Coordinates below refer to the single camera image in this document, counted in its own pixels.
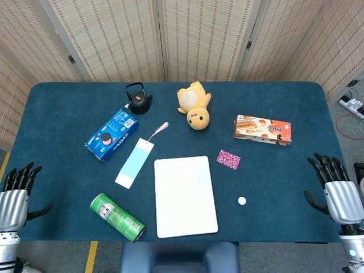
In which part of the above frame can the blue Oreo box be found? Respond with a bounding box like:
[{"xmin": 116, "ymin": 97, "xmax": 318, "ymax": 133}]
[{"xmin": 84, "ymin": 109, "xmax": 140, "ymax": 162}]

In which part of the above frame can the white blue tasselled bookmark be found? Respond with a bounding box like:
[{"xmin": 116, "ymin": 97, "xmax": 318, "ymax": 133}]
[{"xmin": 114, "ymin": 121, "xmax": 171, "ymax": 190}]

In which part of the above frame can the blue table cloth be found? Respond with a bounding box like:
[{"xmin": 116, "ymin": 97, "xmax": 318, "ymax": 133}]
[{"xmin": 6, "ymin": 81, "xmax": 355, "ymax": 244}]

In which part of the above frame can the green chips can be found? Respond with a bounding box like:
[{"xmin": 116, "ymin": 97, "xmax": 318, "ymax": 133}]
[{"xmin": 89, "ymin": 192, "xmax": 146, "ymax": 243}]

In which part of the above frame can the white rectangular board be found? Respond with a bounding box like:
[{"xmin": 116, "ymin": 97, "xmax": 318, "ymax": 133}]
[{"xmin": 153, "ymin": 155, "xmax": 220, "ymax": 239}]

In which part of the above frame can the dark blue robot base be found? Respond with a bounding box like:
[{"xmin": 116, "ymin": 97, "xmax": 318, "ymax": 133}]
[{"xmin": 118, "ymin": 241, "xmax": 241, "ymax": 273}]

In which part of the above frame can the orange snack box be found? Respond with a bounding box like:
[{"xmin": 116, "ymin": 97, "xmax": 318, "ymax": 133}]
[{"xmin": 233, "ymin": 114, "xmax": 293, "ymax": 147}]

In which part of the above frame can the black teapot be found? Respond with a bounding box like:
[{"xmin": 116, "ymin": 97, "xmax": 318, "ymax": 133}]
[{"xmin": 123, "ymin": 81, "xmax": 154, "ymax": 115}]

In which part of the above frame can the pink patterned small packet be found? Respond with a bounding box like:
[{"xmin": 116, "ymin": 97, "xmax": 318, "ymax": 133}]
[{"xmin": 216, "ymin": 149, "xmax": 242, "ymax": 171}]

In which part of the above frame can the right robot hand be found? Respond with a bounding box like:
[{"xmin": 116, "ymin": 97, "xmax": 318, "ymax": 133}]
[{"xmin": 303, "ymin": 152, "xmax": 364, "ymax": 226}]

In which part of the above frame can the woven folding screen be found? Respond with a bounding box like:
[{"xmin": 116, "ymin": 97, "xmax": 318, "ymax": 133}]
[{"xmin": 0, "ymin": 0, "xmax": 364, "ymax": 151}]

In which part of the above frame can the white power strip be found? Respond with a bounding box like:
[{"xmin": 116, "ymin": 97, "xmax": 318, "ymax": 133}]
[{"xmin": 338, "ymin": 94, "xmax": 364, "ymax": 119}]

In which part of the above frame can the black device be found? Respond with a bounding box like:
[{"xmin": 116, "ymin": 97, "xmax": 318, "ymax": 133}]
[{"xmin": 353, "ymin": 162, "xmax": 364, "ymax": 183}]

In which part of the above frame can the yellow plush toy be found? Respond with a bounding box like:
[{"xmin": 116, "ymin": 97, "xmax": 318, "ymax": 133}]
[{"xmin": 176, "ymin": 81, "xmax": 212, "ymax": 131}]

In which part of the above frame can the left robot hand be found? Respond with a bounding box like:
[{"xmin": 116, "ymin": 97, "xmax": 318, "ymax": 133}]
[{"xmin": 0, "ymin": 162, "xmax": 54, "ymax": 232}]

